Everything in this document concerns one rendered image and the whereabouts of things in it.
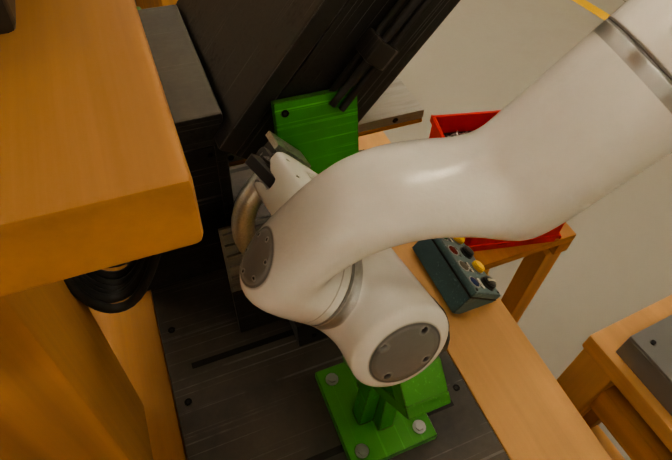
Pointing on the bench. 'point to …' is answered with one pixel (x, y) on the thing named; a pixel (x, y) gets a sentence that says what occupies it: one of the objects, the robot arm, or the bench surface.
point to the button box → (454, 275)
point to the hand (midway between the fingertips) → (279, 165)
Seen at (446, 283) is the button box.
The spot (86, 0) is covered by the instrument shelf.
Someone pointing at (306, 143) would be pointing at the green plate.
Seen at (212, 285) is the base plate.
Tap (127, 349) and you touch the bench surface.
